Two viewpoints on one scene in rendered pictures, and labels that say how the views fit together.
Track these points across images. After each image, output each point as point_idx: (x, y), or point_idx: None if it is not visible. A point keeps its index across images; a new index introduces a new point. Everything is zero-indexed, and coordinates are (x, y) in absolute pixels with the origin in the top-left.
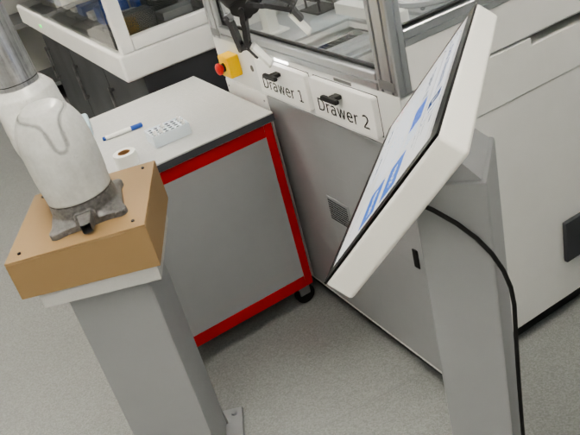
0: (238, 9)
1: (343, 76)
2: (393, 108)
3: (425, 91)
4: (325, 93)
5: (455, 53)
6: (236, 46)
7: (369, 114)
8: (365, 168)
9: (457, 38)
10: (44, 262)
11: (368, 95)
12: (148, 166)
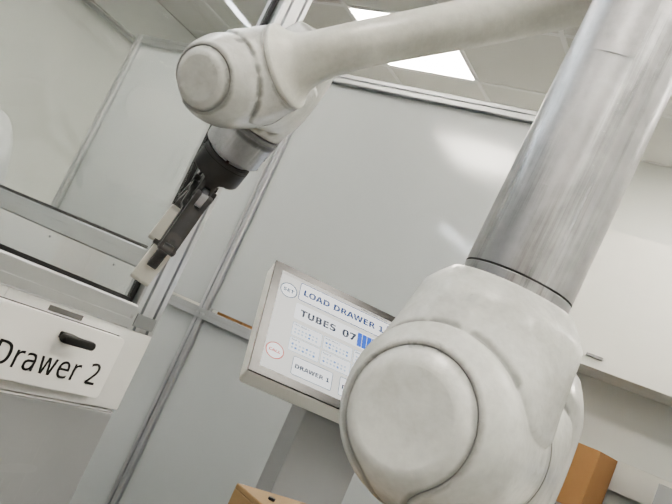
0: (216, 195)
1: (80, 305)
2: (134, 351)
3: (327, 329)
4: (33, 331)
5: (349, 303)
6: (180, 245)
7: (108, 361)
8: (6, 460)
9: (308, 289)
10: None
11: (112, 334)
12: (262, 493)
